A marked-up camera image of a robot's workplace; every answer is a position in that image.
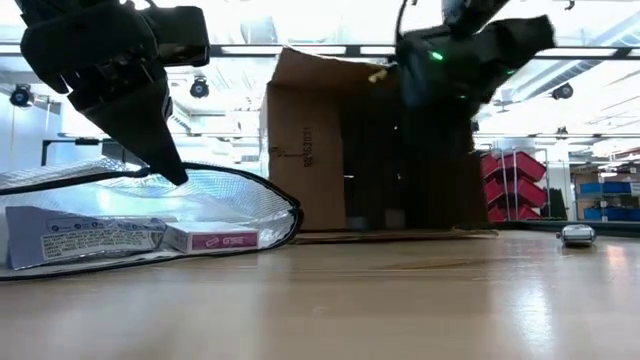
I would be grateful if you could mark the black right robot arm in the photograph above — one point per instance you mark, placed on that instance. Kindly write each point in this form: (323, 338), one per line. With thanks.
(470, 15)

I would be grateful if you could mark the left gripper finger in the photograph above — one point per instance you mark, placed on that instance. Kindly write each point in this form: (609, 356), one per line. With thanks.
(145, 135)

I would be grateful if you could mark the small white pink-label box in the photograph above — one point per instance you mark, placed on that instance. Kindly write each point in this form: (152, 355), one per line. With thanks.
(210, 240)

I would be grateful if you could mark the black background stand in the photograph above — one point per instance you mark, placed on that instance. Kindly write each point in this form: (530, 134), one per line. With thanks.
(65, 142)

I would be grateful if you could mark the brown cardboard shipping box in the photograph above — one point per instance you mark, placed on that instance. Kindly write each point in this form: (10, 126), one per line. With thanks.
(305, 175)

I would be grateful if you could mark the white product box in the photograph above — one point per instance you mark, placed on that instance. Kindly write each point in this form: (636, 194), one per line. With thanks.
(75, 240)

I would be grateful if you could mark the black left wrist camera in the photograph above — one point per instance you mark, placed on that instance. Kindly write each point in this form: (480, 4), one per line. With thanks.
(180, 35)

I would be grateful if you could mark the black ceiling-mounted camera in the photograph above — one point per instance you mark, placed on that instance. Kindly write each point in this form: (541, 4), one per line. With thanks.
(199, 88)
(563, 91)
(21, 96)

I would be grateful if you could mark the grey metal utility knife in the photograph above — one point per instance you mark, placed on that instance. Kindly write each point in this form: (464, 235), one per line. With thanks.
(577, 235)

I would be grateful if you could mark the blue storage bin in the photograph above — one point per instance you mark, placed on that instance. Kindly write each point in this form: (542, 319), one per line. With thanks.
(610, 214)
(605, 188)

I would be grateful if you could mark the red stacked storage bins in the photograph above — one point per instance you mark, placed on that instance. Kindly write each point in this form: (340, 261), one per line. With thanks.
(520, 192)

